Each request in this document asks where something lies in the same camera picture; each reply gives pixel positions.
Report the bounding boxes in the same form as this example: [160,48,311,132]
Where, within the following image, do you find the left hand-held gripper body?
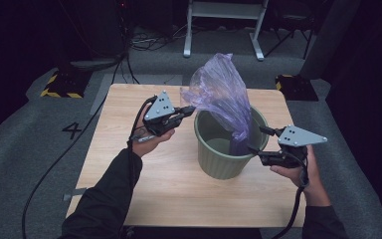
[141,90,184,137]

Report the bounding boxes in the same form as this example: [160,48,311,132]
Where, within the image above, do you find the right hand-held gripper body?
[259,124,328,169]

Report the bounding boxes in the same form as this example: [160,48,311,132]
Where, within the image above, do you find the purple plastic bag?
[179,52,255,157]

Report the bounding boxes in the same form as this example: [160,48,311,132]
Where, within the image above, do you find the green plastic trash bin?
[193,105,271,181]

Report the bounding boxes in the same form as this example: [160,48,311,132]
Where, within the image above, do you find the person's left hand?
[130,103,176,158]

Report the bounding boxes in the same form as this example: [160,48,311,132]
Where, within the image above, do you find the person's right hand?
[270,145,332,207]

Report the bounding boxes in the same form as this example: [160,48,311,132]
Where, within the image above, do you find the black yellow striped base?
[275,74,319,103]
[40,68,93,100]

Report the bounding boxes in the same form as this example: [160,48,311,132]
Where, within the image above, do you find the black stand legs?
[264,9,316,62]

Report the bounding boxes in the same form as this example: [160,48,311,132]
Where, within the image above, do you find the black equipment cabinet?
[68,0,128,73]

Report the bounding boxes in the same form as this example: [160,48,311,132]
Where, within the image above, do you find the grey curtain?
[299,0,362,81]

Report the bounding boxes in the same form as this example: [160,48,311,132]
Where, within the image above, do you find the white metal stand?
[182,0,270,62]

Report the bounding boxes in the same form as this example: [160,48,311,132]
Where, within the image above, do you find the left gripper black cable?
[126,95,158,187]

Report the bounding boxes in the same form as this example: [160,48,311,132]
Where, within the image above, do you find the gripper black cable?
[126,95,158,187]
[272,152,311,239]

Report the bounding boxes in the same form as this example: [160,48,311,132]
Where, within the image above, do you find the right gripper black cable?
[272,152,311,239]

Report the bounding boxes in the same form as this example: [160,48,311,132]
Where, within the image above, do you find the tangle of floor cables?
[128,23,190,53]

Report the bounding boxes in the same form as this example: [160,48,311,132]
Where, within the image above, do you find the black floor cable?
[21,56,130,239]

